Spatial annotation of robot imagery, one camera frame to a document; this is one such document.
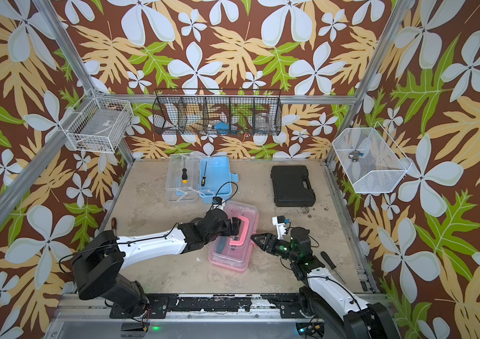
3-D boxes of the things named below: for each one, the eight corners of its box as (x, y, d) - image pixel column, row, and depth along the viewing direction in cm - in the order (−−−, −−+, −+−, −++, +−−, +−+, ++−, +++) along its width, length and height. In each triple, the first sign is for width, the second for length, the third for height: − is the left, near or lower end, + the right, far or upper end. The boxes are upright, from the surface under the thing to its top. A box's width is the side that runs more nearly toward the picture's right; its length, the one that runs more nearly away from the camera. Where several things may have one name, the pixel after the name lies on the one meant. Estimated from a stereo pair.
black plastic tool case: (274, 207, 102) (276, 201, 98) (270, 172, 117) (271, 165, 113) (313, 207, 102) (317, 201, 98) (304, 172, 117) (307, 165, 113)
